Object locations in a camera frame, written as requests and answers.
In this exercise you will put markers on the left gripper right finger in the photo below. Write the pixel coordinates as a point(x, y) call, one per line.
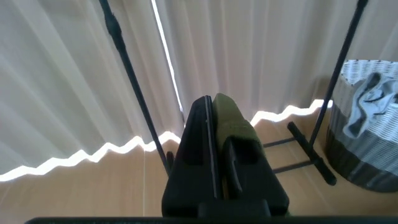
point(255, 180)

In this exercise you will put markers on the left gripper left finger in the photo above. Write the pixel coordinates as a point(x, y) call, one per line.
point(189, 174)

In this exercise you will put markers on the green printed shirt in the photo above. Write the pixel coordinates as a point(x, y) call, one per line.
point(230, 121)

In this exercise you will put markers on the white laundry basket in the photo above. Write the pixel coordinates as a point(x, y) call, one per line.
point(373, 155)

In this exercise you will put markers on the black clothes rack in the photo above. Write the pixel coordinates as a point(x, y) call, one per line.
point(115, 28)

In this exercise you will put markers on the pale grey shorts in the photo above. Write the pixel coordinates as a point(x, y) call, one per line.
point(370, 102)

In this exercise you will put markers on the beige curtain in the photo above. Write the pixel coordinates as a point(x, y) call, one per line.
point(62, 77)

